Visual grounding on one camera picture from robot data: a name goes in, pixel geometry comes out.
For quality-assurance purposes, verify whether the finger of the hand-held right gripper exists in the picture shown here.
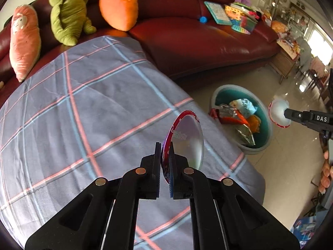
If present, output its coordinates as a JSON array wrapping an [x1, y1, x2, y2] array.
[[283, 108, 333, 136]]

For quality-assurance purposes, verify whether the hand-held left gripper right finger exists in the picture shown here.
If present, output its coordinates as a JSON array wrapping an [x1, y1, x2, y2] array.
[[169, 141, 299, 250]]

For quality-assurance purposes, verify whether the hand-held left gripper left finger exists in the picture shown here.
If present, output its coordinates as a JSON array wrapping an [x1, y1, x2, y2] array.
[[25, 142, 162, 250]]

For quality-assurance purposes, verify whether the white lid with red rim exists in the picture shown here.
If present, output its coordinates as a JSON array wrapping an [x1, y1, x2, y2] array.
[[268, 99, 290, 129]]

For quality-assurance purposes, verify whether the teal trash bin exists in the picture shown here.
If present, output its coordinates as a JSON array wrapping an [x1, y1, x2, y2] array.
[[210, 85, 273, 156]]

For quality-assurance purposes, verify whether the clear lid with red rim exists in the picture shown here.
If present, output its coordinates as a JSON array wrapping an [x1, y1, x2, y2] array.
[[161, 110, 205, 185]]

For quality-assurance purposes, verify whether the orange-yellow snack bag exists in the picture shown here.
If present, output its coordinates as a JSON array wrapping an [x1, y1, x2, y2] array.
[[246, 115, 261, 134]]

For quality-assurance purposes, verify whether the light blue snack bag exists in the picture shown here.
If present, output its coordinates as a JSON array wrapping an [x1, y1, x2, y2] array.
[[230, 98, 257, 116]]

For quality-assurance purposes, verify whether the silver foil snack bag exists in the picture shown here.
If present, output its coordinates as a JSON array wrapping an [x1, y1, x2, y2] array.
[[235, 125, 257, 146]]

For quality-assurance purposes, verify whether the orange foil-lined snack wrapper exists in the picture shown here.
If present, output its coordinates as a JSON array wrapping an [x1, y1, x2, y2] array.
[[217, 104, 250, 125]]

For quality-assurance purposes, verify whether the person's right hand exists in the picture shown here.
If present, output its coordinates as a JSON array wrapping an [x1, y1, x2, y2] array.
[[319, 146, 333, 194]]

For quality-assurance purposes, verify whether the wooden side table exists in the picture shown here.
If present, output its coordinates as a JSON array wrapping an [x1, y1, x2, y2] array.
[[269, 40, 298, 85]]

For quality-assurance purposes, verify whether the grey chair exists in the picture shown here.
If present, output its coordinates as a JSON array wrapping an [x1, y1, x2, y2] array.
[[297, 38, 313, 76]]

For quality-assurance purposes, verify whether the blue printed box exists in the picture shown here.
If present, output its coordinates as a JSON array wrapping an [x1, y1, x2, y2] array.
[[290, 215, 322, 249]]

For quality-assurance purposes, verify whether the glass display cabinet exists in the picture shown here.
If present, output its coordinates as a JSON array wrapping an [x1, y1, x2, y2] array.
[[281, 2, 313, 39]]

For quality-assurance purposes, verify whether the pile of colourful toys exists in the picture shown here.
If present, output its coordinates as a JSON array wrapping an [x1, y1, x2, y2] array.
[[224, 0, 262, 35]]

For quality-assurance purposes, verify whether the dark red leather sofa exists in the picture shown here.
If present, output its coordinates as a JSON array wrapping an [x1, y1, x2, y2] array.
[[0, 0, 281, 84]]

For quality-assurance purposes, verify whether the teal children's book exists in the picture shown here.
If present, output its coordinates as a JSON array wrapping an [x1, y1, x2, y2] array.
[[204, 1, 232, 26]]

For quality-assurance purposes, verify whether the orange carrot bunny plush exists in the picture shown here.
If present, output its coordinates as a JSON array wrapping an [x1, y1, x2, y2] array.
[[99, 0, 139, 32]]

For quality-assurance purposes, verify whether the green dinosaur plush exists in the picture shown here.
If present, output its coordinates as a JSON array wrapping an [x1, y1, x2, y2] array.
[[49, 0, 97, 46]]

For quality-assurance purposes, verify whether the pink bunny plush pillow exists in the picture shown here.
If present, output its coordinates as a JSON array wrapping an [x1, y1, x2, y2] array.
[[9, 4, 42, 83]]

